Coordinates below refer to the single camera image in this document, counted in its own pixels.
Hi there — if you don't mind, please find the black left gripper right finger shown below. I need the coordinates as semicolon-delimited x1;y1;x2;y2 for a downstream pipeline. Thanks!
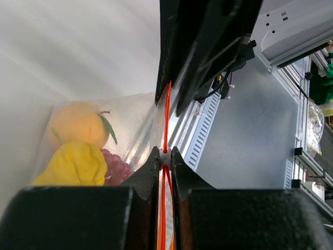
171;148;332;249

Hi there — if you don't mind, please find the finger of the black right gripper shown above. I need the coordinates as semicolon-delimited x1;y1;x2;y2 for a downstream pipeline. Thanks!
155;1;185;105
175;0;262;116

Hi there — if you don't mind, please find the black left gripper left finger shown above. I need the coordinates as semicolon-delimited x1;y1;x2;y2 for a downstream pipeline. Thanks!
1;147;160;249

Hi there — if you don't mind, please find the red grape bunch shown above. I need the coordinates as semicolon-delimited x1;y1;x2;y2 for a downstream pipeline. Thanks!
101;149;134;186

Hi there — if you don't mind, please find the yellow lemon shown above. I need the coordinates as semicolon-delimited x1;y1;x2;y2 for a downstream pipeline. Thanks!
33;141;107;186

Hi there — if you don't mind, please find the clear zip bag orange zipper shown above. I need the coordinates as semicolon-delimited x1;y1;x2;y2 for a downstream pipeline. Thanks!
31;85;176;249

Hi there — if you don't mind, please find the orange with green leaf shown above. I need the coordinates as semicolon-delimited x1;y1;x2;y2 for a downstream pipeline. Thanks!
46;102;118;149

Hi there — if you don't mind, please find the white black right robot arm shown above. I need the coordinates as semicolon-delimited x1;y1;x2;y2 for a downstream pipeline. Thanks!
155;1;332;114

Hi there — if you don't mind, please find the clear bag of items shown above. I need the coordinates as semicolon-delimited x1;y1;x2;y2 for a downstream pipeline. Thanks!
294;98;325;157

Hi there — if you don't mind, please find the white slotted cable duct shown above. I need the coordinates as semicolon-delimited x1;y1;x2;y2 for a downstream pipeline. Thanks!
183;93;220;172

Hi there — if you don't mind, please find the aluminium mounting rail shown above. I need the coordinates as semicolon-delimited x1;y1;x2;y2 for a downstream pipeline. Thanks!
168;102;194;158

